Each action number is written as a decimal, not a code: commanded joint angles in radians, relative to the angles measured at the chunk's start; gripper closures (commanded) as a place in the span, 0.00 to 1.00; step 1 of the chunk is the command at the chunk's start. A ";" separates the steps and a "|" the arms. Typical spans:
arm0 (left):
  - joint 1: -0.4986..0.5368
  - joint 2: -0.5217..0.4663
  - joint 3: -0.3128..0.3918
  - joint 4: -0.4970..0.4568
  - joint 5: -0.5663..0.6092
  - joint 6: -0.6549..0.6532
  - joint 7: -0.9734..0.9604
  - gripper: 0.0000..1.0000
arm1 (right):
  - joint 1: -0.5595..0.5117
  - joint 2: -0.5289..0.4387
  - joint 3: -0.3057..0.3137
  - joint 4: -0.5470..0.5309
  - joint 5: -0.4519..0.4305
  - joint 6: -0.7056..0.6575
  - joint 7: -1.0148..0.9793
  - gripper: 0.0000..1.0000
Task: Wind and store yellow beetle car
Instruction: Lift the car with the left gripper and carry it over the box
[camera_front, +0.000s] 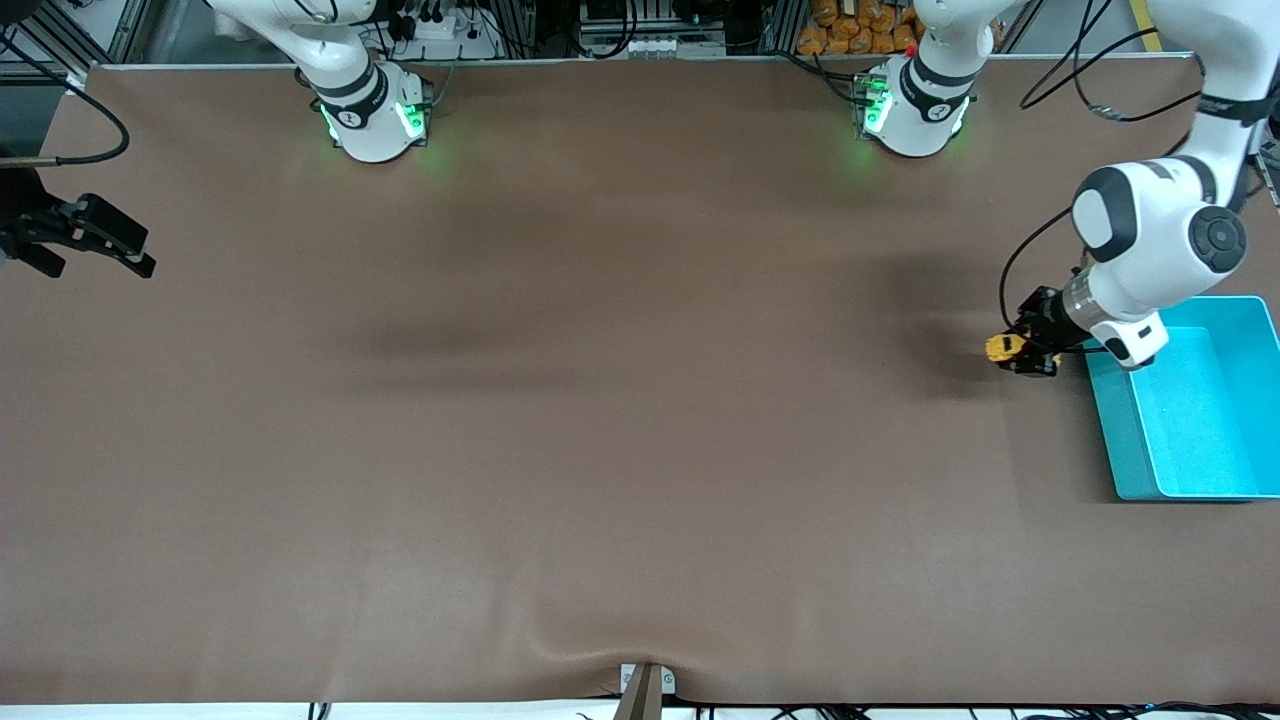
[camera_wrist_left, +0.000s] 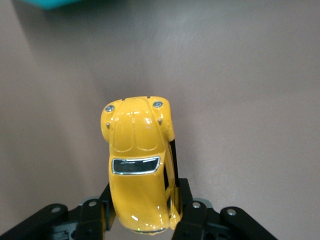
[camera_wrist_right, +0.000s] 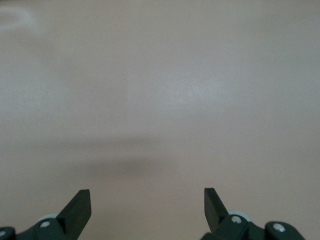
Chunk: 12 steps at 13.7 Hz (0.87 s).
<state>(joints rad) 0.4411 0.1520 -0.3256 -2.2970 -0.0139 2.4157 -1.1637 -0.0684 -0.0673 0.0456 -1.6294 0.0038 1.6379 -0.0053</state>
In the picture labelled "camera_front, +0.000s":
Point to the white terminal block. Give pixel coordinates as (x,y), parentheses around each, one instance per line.
(650,46)

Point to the silver post bracket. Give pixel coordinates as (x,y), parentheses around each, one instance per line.
(668,682)

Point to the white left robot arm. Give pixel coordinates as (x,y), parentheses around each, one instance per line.
(1150,240)

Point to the white table corner bracket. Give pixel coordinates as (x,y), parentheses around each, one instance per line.
(75,82)

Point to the brown table mat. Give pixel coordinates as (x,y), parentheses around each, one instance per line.
(640,450)

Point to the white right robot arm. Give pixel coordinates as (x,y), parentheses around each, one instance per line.
(372,135)

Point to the brown camera post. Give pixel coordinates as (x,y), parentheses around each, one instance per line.
(640,700)

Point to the heap of orange items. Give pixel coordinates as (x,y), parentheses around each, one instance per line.
(850,35)

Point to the teal plastic bin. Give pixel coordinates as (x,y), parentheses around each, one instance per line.
(1200,430)

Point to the yellow beetle toy car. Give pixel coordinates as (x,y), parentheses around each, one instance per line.
(1000,348)

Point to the aluminium profile frame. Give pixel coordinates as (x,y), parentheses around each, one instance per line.
(120,30)

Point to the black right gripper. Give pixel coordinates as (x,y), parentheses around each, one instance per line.
(22,222)

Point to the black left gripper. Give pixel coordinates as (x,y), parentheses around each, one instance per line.
(1047,322)

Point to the white power strip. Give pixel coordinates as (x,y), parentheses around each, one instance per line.
(450,30)

